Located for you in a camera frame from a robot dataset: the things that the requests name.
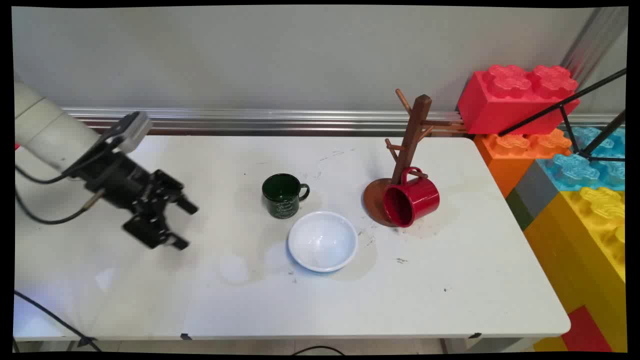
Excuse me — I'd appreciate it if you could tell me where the dark green mug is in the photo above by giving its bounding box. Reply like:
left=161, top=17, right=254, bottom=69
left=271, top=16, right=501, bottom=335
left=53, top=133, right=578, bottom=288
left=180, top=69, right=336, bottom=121
left=261, top=173, right=311, bottom=220

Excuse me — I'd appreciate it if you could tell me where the black cable under table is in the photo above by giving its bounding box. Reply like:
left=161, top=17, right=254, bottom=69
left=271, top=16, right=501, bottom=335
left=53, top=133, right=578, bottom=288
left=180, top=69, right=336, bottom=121
left=291, top=345, right=347, bottom=356

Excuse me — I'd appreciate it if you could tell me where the black tripod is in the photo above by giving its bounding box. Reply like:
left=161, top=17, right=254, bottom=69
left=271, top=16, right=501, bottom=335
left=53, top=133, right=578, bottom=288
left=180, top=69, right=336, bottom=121
left=497, top=67, right=627, bottom=163

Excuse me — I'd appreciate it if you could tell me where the slanted aluminium profile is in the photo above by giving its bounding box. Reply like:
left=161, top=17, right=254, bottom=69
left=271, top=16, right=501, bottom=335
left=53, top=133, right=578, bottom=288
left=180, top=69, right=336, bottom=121
left=560, top=7, right=628, bottom=76

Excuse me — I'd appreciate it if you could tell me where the big yellow toy brick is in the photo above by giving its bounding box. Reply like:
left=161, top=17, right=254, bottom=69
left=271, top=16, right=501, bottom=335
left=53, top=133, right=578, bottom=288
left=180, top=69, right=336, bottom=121
left=522, top=186, right=627, bottom=353

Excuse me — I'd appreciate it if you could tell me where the white bowl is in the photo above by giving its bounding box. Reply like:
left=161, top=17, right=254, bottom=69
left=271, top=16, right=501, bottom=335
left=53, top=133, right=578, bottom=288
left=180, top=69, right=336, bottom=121
left=287, top=210, right=359, bottom=273

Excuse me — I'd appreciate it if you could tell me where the big red toy brick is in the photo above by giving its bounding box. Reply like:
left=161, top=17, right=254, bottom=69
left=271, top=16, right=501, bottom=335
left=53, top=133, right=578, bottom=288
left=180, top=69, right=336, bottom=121
left=457, top=64, right=581, bottom=136

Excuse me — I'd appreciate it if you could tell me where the brown wooden mug tree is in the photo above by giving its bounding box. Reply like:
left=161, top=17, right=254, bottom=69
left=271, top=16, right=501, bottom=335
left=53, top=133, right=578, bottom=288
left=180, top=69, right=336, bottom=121
left=363, top=88, right=453, bottom=228

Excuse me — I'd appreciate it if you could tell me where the black cable with metal connector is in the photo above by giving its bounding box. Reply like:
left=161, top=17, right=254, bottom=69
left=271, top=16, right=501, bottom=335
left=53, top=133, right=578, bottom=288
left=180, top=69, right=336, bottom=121
left=15, top=189, right=107, bottom=225

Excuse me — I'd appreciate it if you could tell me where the flat red toy brick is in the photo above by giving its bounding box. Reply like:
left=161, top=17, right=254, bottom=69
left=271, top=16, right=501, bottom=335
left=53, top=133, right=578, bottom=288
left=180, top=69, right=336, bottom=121
left=561, top=305, right=613, bottom=353

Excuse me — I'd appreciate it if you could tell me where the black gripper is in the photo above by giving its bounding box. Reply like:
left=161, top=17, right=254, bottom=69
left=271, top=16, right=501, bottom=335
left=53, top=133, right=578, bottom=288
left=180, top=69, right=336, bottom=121
left=75, top=149, right=200, bottom=251

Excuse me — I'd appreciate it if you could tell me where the big green toy brick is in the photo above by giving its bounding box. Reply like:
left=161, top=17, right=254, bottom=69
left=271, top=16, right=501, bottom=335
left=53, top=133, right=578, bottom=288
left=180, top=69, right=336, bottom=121
left=505, top=187, right=535, bottom=232

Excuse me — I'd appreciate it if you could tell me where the big orange toy brick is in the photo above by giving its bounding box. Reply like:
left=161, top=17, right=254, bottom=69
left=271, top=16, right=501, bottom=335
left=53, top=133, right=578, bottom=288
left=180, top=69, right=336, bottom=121
left=473, top=128, right=573, bottom=198

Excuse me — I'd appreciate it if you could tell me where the red enamel mug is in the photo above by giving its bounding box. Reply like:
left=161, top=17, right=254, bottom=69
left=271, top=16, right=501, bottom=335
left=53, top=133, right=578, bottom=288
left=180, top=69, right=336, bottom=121
left=382, top=166, right=441, bottom=228

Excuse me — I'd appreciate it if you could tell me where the horizontal aluminium rail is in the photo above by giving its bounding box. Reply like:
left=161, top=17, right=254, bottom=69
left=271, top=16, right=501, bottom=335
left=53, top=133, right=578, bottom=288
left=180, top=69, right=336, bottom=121
left=60, top=106, right=621, bottom=137

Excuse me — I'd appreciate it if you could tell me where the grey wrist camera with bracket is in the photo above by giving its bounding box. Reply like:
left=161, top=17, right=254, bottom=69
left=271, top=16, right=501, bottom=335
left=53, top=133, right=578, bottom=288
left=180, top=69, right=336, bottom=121
left=101, top=111, right=153, bottom=154

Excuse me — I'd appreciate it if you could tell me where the big blue toy brick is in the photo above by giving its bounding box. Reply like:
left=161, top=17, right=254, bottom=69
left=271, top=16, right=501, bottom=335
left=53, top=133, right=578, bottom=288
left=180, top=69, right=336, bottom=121
left=536, top=125, right=626, bottom=192

